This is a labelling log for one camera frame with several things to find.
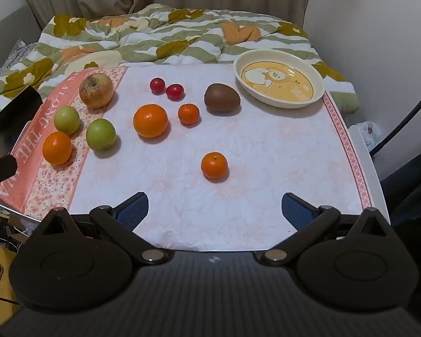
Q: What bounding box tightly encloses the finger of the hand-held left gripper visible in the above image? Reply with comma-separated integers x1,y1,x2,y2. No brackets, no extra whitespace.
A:
0,154,18,192

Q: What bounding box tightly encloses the black cable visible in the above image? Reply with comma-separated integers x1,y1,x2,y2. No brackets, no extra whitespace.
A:
370,81,421,155

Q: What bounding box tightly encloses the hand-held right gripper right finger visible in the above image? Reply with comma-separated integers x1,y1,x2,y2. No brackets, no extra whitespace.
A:
254,192,391,266

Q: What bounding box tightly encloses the yellow object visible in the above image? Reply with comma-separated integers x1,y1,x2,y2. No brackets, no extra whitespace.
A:
0,240,22,324

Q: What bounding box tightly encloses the small green apple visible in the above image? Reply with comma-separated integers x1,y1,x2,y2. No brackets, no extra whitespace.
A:
54,106,81,135

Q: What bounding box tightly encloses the small mandarin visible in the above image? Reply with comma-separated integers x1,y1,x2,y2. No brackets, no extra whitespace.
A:
178,103,200,125
201,152,228,180

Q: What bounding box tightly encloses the large green apple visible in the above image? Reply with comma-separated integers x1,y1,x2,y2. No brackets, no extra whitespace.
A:
86,119,117,151

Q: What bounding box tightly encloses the cream bowl with bear print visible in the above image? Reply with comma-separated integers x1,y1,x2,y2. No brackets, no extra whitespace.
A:
233,50,326,109

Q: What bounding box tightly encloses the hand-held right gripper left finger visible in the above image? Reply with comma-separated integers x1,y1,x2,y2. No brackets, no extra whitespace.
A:
38,192,169,266

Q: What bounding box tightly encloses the brown kiwi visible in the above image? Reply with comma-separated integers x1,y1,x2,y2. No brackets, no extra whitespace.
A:
204,83,241,113

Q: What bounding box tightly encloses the floral striped blanket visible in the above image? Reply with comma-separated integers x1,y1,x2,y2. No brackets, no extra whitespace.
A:
0,3,360,155

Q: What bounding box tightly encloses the yellow-brown apple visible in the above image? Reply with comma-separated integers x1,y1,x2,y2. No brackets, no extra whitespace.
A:
79,73,114,109

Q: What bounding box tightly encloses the white plastic bag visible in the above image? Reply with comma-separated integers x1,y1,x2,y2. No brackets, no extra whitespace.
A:
356,121,381,151

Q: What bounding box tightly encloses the orange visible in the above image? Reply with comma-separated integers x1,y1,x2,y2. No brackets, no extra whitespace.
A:
43,131,73,165
133,104,169,138

